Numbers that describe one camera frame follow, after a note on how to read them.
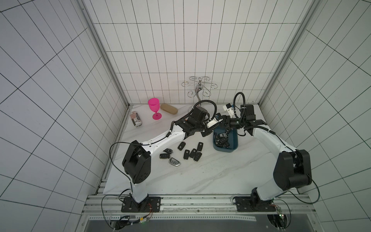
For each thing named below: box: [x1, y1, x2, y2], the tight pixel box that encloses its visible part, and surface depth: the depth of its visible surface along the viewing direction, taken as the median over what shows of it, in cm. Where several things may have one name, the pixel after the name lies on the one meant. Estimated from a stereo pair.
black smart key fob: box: [159, 153, 170, 159], surface depth 91 cm
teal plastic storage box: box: [213, 128, 239, 153], surface depth 96 cm
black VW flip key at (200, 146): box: [197, 142, 204, 152], surface depth 97 cm
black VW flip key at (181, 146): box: [177, 141, 186, 151], surface depth 96 cm
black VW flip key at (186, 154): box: [183, 149, 190, 160], surface depth 93 cm
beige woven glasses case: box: [160, 103, 179, 115], surface depth 116 cm
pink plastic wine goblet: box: [147, 97, 162, 121], surface depth 106 cm
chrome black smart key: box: [162, 147, 174, 155], surface depth 93 cm
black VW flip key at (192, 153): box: [189, 148, 198, 159], surface depth 93 cm
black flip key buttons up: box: [190, 148, 202, 162], surface depth 92 cm
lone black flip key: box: [218, 132, 229, 138], surface depth 100 cm
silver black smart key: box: [168, 157, 182, 167], surface depth 89 cm
